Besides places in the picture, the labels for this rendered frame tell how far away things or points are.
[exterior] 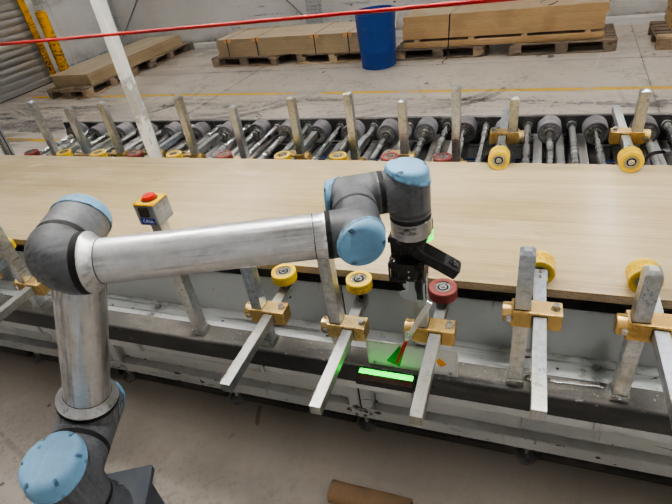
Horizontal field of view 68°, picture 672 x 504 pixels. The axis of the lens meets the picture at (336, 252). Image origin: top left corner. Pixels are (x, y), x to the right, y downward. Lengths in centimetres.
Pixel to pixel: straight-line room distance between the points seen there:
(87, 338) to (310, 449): 122
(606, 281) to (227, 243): 103
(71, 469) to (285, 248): 76
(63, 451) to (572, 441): 161
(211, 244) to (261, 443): 150
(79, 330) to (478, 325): 111
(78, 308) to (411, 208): 74
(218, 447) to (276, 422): 26
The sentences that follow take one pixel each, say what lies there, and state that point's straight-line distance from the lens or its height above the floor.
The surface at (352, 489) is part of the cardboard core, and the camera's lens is 201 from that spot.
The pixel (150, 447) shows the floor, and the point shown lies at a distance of 248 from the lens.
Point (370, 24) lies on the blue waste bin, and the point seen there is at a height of 57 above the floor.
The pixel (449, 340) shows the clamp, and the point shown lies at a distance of 137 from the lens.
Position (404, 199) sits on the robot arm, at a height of 133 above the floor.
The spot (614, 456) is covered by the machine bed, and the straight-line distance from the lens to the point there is 207.
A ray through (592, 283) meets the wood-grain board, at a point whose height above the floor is 90.
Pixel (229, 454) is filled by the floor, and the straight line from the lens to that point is 230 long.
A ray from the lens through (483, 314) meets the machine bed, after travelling 159.
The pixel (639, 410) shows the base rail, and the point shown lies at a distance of 150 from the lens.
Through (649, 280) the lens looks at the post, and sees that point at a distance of 123.
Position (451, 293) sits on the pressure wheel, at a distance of 141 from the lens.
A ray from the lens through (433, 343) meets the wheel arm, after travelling 134.
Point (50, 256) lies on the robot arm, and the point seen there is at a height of 140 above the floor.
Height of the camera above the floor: 182
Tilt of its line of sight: 34 degrees down
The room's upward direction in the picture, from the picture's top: 9 degrees counter-clockwise
